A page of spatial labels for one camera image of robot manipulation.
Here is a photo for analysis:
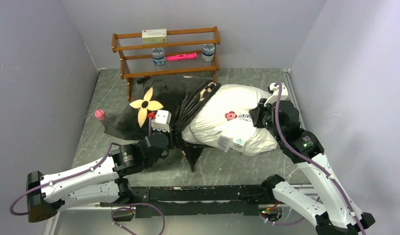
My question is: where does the pink small cup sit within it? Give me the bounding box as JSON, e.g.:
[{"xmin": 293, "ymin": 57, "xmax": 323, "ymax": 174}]
[{"xmin": 94, "ymin": 109, "xmax": 107, "ymax": 121}]

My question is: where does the aluminium frame rail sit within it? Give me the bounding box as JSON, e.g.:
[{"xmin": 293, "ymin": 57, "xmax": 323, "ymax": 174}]
[{"xmin": 43, "ymin": 204, "xmax": 129, "ymax": 235}]

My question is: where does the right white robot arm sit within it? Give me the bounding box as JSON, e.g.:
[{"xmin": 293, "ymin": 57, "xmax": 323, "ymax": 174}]
[{"xmin": 249, "ymin": 99, "xmax": 375, "ymax": 235}]

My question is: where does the black floral pillowcase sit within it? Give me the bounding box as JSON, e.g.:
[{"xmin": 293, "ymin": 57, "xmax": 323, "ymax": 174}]
[{"xmin": 101, "ymin": 75, "xmax": 222, "ymax": 171}]

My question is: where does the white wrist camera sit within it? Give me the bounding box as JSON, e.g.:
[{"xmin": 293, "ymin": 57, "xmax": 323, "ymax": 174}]
[
  {"xmin": 147, "ymin": 110, "xmax": 172, "ymax": 133},
  {"xmin": 264, "ymin": 83, "xmax": 289, "ymax": 105}
]

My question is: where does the right blue white jar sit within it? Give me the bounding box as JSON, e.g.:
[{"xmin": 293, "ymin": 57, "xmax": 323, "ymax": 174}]
[{"xmin": 202, "ymin": 44, "xmax": 216, "ymax": 62}]

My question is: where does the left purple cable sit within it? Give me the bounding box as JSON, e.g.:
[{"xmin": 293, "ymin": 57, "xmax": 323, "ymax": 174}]
[{"xmin": 9, "ymin": 115, "xmax": 153, "ymax": 216}]

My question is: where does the white pillow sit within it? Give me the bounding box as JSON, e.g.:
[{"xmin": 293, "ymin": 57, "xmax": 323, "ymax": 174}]
[{"xmin": 182, "ymin": 84, "xmax": 277, "ymax": 156}]

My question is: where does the black blue marker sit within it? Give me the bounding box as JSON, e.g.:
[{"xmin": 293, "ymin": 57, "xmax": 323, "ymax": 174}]
[{"xmin": 136, "ymin": 76, "xmax": 151, "ymax": 85}]

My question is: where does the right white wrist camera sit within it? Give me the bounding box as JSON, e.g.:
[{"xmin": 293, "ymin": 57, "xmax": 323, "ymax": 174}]
[{"xmin": 264, "ymin": 83, "xmax": 289, "ymax": 105}]

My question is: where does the wooden two-tier shelf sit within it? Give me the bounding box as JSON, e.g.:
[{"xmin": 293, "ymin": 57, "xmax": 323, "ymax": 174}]
[{"xmin": 111, "ymin": 26, "xmax": 221, "ymax": 100}]

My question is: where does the left blue white jar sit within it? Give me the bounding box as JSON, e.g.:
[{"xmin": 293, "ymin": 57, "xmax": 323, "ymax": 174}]
[{"xmin": 151, "ymin": 47, "xmax": 166, "ymax": 66}]

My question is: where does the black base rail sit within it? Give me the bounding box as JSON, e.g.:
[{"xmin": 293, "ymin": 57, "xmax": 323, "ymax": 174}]
[{"xmin": 100, "ymin": 185, "xmax": 278, "ymax": 218}]

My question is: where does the pink flat tool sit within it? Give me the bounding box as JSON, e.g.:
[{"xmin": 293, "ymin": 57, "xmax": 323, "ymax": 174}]
[{"xmin": 166, "ymin": 52, "xmax": 197, "ymax": 62}]

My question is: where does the white green box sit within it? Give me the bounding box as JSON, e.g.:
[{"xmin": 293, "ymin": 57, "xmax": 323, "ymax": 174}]
[{"xmin": 141, "ymin": 29, "xmax": 168, "ymax": 44}]

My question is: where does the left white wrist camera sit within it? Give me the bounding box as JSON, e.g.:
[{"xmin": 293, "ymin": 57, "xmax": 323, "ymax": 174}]
[{"xmin": 147, "ymin": 110, "xmax": 172, "ymax": 133}]

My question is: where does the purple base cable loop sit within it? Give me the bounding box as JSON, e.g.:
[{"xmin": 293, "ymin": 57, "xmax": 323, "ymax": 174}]
[{"xmin": 110, "ymin": 201, "xmax": 166, "ymax": 235}]

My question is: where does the blue white jar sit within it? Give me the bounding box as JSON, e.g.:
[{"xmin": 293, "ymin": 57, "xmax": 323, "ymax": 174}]
[
  {"xmin": 151, "ymin": 47, "xmax": 166, "ymax": 66},
  {"xmin": 202, "ymin": 44, "xmax": 216, "ymax": 62}
]

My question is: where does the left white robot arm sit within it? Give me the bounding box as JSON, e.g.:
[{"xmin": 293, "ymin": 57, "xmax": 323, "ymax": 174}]
[{"xmin": 27, "ymin": 131, "xmax": 173, "ymax": 223}]

